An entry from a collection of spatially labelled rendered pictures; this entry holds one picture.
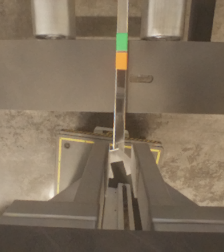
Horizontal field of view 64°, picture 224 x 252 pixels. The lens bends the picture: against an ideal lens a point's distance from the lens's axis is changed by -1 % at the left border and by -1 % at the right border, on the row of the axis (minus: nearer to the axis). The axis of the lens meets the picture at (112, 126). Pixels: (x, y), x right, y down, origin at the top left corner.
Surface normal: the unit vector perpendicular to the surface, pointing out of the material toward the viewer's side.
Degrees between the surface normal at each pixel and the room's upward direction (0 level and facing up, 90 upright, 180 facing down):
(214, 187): 0
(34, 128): 0
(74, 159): 0
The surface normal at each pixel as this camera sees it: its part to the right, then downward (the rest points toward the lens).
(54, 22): 0.31, 0.26
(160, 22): -0.27, 0.25
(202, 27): -0.03, 0.27
